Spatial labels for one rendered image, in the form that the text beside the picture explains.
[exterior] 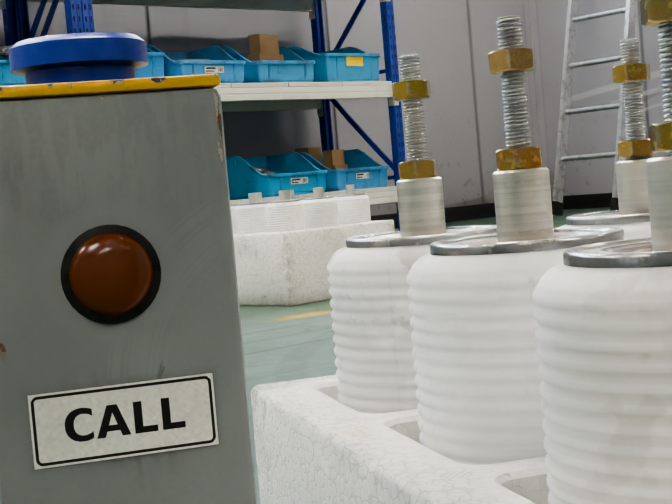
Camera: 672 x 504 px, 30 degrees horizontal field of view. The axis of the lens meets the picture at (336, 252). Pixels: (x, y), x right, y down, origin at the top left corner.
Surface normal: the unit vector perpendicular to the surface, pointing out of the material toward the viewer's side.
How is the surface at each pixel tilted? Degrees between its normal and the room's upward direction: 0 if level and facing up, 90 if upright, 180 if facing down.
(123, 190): 90
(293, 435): 90
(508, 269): 58
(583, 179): 90
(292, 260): 90
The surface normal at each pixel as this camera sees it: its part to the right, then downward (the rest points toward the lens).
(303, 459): -0.96, 0.10
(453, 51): 0.66, -0.02
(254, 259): -0.71, 0.10
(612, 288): -0.61, -0.46
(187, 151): 0.27, 0.03
